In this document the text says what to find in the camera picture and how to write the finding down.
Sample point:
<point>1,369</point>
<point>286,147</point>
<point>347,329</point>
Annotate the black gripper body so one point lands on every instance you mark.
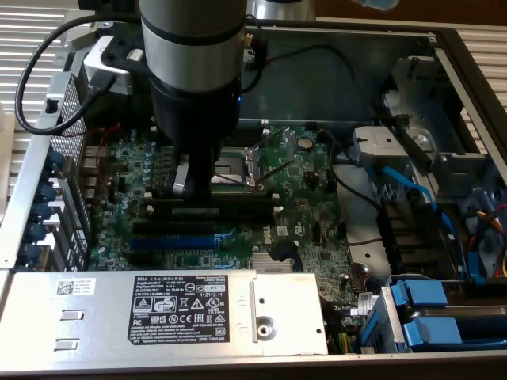
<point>194,115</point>

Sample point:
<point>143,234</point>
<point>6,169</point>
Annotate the green RAM stick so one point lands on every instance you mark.
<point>245,204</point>

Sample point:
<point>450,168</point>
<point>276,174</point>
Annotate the black RAM slot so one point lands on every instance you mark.
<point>237,217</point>
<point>253,127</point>
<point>245,196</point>
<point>253,138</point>

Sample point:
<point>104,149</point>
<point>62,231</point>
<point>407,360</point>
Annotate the CPU socket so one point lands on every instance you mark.
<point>233,166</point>

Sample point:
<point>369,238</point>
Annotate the long black expansion slot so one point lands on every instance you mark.
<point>174,229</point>

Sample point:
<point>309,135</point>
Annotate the blue expansion slot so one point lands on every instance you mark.
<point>174,241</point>

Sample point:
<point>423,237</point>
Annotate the thin metal locking lever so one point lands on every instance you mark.
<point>277,169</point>

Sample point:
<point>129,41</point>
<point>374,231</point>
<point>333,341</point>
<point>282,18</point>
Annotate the white case sticker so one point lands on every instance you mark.
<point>250,53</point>

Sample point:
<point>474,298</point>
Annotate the short black expansion slot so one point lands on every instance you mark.
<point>140,258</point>

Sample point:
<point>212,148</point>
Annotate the silver port block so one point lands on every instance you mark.
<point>93,158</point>

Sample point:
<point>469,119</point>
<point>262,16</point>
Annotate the silver finned heat sink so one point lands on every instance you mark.
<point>265,262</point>

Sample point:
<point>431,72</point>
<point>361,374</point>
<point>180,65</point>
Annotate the green motherboard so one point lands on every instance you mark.
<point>309,190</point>

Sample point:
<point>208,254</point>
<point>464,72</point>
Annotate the round coin battery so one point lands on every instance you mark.
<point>305,143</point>

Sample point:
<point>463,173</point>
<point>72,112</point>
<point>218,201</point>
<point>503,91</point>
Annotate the open metal PC case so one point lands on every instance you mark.
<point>317,99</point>

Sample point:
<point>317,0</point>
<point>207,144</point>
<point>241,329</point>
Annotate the blue slot latch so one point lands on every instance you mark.
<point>54,162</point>
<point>45,192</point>
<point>33,232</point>
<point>39,211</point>
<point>28,253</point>

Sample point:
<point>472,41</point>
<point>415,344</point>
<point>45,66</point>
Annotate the black power supply label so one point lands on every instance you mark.
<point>178,308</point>

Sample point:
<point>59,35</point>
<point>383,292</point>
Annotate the black plastic case clip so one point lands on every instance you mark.
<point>51,106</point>

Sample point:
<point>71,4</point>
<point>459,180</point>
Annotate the white QR code sticker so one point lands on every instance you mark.
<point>75,287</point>

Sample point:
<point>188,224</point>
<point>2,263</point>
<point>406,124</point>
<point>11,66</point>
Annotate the silver power supply unit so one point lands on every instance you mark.
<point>99,324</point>

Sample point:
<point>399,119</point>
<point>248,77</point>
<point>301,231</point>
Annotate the black ribbed fan housing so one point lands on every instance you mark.
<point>416,237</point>

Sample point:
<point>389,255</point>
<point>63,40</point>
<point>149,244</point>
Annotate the silver and blue disk bay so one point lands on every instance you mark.
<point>390,320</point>

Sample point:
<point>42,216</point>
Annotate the blue disk caddy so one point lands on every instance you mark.
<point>431,332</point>
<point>425,293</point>

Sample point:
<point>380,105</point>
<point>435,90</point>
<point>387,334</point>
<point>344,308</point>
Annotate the large silver disk bay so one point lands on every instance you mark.
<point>455,170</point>

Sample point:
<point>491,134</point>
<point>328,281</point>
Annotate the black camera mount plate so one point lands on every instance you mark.
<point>115,59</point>

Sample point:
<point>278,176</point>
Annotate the grey metal bracket box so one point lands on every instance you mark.
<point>380,142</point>

